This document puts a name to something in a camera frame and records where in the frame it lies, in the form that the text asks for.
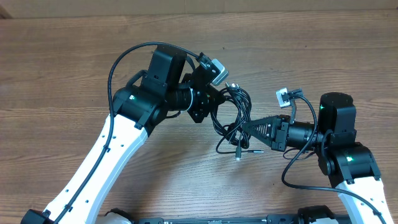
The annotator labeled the thick black USB cable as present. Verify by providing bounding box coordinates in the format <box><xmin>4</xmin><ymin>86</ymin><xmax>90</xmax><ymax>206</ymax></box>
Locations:
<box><xmin>210</xmin><ymin>82</ymin><xmax>252</xmax><ymax>162</ymax></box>

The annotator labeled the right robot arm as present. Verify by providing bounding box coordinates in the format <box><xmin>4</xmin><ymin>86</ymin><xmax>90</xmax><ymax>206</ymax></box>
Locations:
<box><xmin>242</xmin><ymin>88</ymin><xmax>393</xmax><ymax>223</ymax></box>

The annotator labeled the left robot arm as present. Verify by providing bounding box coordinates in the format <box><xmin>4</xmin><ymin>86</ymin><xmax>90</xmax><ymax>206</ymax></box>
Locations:
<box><xmin>21</xmin><ymin>42</ymin><xmax>228</xmax><ymax>223</ymax></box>

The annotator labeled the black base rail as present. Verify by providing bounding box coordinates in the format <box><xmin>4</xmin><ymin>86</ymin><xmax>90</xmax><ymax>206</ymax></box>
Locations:
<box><xmin>96</xmin><ymin>205</ymin><xmax>352</xmax><ymax>224</ymax></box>

